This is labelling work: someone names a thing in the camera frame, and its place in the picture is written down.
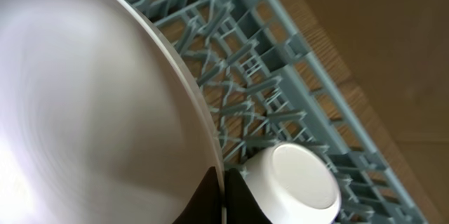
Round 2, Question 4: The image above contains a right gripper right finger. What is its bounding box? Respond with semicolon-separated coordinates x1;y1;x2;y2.
224;169;272;224

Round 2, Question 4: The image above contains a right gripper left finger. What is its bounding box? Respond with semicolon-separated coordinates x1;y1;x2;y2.
173;166;222;224

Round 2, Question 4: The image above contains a white cup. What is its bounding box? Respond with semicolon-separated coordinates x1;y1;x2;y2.
244;143;342;224

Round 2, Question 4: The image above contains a large white plate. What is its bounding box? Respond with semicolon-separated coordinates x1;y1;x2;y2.
1;0;224;223

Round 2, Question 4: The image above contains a grey plastic dish rack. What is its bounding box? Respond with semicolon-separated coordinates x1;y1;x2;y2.
126;0;426;223

